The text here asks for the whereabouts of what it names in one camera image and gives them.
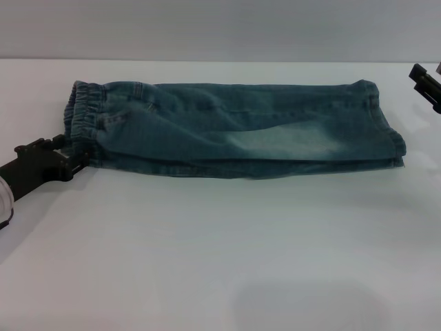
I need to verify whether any blue denim shorts cartoon print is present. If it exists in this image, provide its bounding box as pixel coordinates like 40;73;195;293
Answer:
63;79;407;180

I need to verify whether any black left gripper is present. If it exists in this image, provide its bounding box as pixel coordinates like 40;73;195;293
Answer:
0;134;91;203

